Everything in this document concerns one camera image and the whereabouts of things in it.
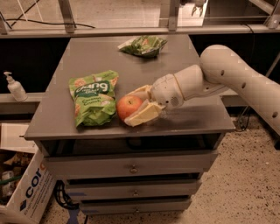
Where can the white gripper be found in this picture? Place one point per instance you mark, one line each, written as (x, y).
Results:
(165, 90)

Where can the red apple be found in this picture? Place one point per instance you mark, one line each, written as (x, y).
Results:
(127, 105)

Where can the green rice chip bag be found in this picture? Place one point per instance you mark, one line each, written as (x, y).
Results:
(94, 98)

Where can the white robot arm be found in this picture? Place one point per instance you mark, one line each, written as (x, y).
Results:
(220, 68)

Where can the dark green snack bag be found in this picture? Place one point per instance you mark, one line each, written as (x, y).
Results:
(145, 46)

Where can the grey drawer cabinet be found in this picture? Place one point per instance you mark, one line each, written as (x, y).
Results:
(116, 169)

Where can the white pump bottle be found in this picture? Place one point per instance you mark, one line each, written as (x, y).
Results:
(15, 87)

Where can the white cardboard box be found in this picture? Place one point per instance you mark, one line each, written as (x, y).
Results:
(26, 184)

